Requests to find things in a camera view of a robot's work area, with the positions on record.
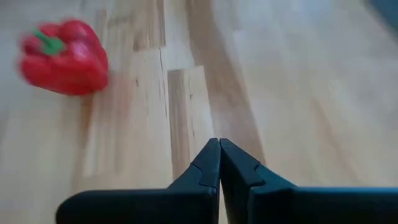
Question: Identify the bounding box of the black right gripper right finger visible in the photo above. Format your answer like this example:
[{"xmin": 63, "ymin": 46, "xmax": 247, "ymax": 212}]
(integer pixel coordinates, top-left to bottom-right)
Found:
[{"xmin": 220, "ymin": 138, "xmax": 398, "ymax": 224}]

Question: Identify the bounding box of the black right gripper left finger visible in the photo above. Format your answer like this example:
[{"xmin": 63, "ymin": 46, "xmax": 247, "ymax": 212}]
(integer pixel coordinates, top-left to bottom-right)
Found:
[{"xmin": 55, "ymin": 138, "xmax": 221, "ymax": 224}]

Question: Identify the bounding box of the red bell pepper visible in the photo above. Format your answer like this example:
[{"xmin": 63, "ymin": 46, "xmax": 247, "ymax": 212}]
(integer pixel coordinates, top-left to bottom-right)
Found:
[{"xmin": 17, "ymin": 18, "xmax": 110, "ymax": 96}]

